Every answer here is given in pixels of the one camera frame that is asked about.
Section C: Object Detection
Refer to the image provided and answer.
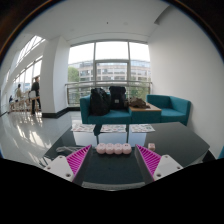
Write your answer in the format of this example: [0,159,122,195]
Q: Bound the teal sofa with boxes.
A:
[79,94,133,125]

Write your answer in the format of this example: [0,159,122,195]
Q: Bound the person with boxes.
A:
[30,76,42,116]
[15,83,24,102]

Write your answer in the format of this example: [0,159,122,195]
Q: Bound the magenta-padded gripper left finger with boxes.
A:
[43,144,94,187]

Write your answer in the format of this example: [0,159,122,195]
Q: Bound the teal side table wooden top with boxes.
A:
[128,103,163,125]

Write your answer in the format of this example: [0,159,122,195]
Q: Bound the white power cable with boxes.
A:
[39,145,98,168]

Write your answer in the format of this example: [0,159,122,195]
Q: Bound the black backpack with label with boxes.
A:
[108,85,128,111]

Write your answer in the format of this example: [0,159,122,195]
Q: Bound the large black backpack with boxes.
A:
[88,87,112,117]

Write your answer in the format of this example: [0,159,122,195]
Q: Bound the group of wooden chairs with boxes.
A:
[8,94,41,115]

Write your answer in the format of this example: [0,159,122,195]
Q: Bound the pink power strip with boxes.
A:
[95,142,133,155]

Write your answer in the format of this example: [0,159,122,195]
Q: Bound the small sticker sheet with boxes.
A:
[70,123,97,133]

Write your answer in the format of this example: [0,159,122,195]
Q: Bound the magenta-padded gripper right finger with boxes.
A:
[134,143,184,185]

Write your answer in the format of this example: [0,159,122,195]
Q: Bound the brown jacket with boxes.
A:
[128,97,151,109]

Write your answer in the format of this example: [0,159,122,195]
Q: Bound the teal armchair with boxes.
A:
[146,94,192,127]

